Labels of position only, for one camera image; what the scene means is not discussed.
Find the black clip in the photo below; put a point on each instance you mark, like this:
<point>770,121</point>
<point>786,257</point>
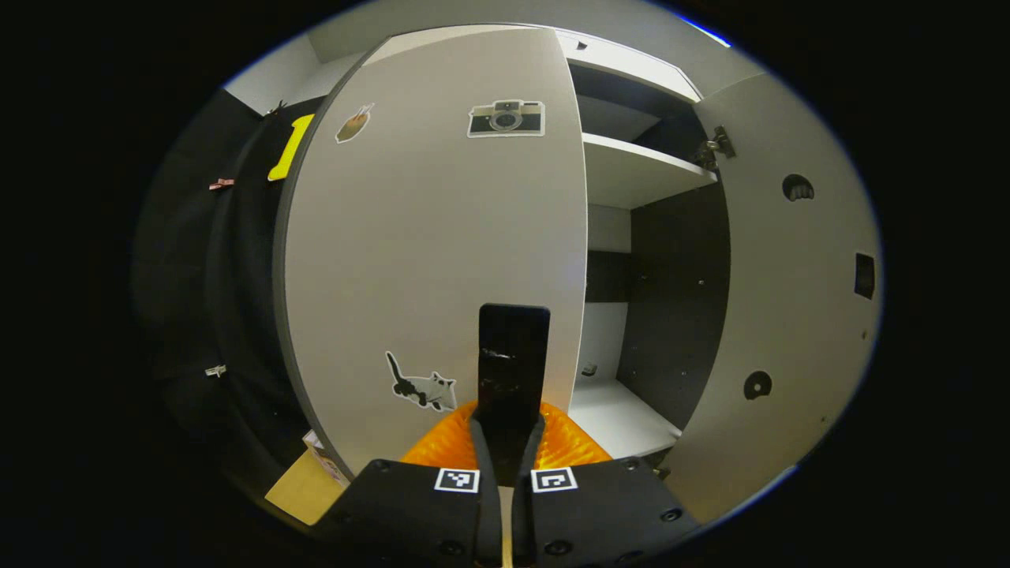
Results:
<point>274,109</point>

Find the white cabinet bottom board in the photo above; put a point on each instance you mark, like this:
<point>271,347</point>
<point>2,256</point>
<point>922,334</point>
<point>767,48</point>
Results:
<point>619,418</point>

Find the cabinet door with headphone sticker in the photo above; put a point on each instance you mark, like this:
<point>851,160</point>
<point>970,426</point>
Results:
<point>789,331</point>

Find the white cabinet shelf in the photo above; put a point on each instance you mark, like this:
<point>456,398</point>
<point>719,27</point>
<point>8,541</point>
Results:
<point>639,170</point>

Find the metal door hinge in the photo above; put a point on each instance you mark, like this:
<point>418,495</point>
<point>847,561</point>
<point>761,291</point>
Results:
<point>714,148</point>

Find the beige double-door shoe cabinet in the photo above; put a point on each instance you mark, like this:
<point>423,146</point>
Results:
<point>678,315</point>

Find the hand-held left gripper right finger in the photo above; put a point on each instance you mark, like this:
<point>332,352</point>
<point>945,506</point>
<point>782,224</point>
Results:
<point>525,513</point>

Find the silver clip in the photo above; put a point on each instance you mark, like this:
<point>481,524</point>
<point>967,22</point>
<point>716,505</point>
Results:
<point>216,370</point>

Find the black backdrop cloth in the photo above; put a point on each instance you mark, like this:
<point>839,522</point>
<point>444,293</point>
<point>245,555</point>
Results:
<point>197,276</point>

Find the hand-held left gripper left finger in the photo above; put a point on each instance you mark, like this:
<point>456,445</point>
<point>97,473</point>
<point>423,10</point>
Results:
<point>488,505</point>

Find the pink clip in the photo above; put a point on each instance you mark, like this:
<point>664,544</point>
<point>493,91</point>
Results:
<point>222,184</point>

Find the cabinet door with camera sticker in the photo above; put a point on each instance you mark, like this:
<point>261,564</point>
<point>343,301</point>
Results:
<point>426,237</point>

